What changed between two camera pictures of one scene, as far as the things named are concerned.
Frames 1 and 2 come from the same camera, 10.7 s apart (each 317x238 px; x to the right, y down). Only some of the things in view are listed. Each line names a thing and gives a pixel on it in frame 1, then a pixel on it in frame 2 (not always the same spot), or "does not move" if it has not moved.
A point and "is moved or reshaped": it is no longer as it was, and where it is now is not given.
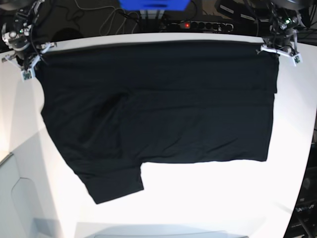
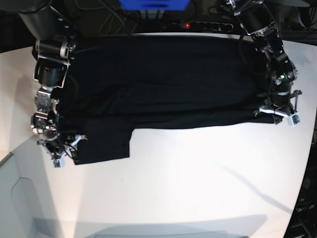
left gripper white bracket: (31, 68) to (77, 138)
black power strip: (205, 26) does not move
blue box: (155, 5) does not move
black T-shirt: (112, 106) is moved or reshaped
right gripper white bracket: (296, 57) to (270, 109)
